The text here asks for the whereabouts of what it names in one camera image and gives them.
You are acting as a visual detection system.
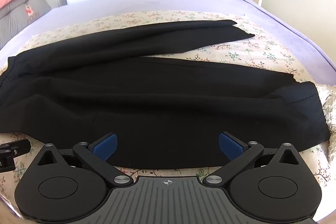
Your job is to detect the black pants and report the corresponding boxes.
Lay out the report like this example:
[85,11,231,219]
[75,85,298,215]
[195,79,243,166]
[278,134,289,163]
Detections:
[1,20,330,169]

